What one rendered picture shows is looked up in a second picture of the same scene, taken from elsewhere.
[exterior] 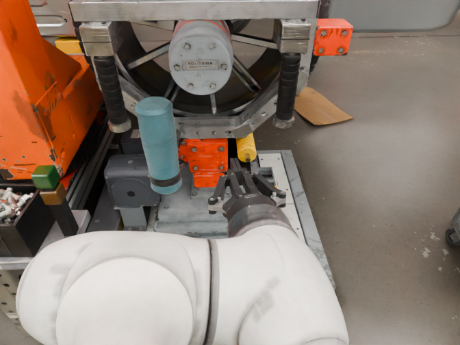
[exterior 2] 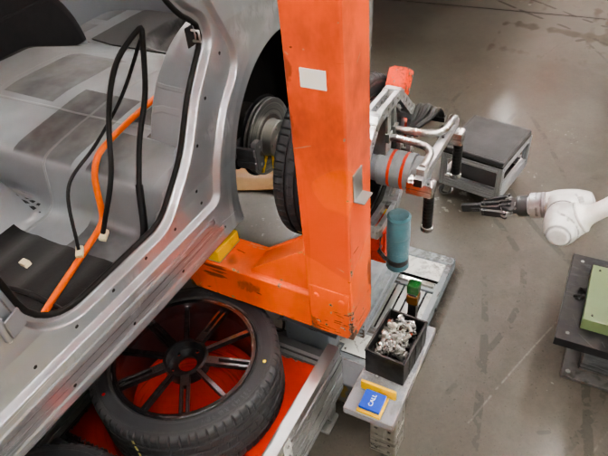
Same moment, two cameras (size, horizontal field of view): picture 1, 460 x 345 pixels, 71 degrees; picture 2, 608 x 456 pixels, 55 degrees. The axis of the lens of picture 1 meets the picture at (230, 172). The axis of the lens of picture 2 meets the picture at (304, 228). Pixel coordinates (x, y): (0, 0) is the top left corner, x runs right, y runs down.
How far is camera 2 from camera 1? 2.00 m
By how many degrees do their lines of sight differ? 42
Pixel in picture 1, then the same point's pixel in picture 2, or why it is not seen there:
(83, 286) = (579, 212)
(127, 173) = not seen: hidden behind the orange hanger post
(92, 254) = (567, 212)
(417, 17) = not seen: hidden behind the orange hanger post
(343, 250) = (421, 245)
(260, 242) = (559, 194)
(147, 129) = (407, 229)
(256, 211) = (533, 196)
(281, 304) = (583, 194)
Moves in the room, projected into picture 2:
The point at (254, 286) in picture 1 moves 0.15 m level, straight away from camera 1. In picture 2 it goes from (575, 198) to (531, 184)
